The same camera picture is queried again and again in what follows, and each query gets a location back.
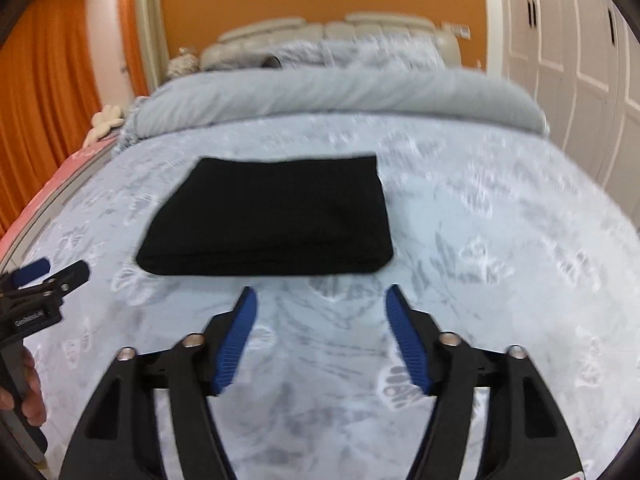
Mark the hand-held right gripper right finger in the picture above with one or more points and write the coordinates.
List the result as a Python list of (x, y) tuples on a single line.
[(407, 345)]

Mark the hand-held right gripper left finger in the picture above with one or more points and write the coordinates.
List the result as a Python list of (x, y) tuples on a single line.
[(235, 350)]

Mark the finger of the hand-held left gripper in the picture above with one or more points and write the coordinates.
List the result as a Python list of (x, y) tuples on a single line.
[(30, 271), (70, 276)]

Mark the black pants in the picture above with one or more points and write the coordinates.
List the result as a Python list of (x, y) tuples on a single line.
[(270, 220)]

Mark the person's left hand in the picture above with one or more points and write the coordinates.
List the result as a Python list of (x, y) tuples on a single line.
[(35, 390)]

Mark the pink blanket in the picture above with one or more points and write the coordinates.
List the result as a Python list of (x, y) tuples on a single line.
[(70, 160)]

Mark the butterfly print bed sheet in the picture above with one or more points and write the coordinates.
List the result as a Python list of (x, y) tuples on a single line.
[(500, 260)]

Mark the white plush toy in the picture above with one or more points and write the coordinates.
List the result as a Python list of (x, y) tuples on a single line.
[(105, 120)]

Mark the orange curtain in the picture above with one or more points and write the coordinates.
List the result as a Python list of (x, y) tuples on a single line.
[(40, 85)]

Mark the grey plush toy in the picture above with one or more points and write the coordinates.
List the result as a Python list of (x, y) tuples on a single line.
[(182, 65)]

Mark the grey rolled duvet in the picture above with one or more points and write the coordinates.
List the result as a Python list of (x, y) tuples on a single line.
[(325, 95)]

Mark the grey printed pillow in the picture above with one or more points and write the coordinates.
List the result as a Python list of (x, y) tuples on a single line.
[(370, 52)]

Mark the beige padded headboard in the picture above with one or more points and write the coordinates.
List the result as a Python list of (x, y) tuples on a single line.
[(280, 27)]

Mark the white wardrobe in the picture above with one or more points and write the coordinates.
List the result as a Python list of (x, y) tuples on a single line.
[(560, 35)]

